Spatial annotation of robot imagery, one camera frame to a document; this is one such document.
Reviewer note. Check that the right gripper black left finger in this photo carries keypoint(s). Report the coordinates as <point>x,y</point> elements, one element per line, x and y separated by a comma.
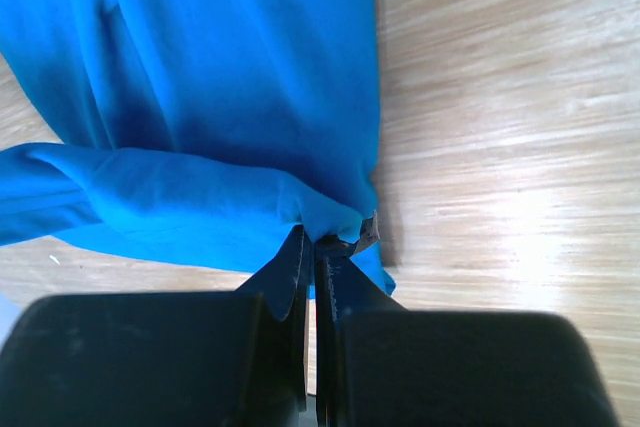
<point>206,358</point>

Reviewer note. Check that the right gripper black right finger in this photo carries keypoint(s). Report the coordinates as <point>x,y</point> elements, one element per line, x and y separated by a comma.
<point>381,364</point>

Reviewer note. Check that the blue t shirt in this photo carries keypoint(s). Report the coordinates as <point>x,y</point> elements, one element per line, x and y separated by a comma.
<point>195,132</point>

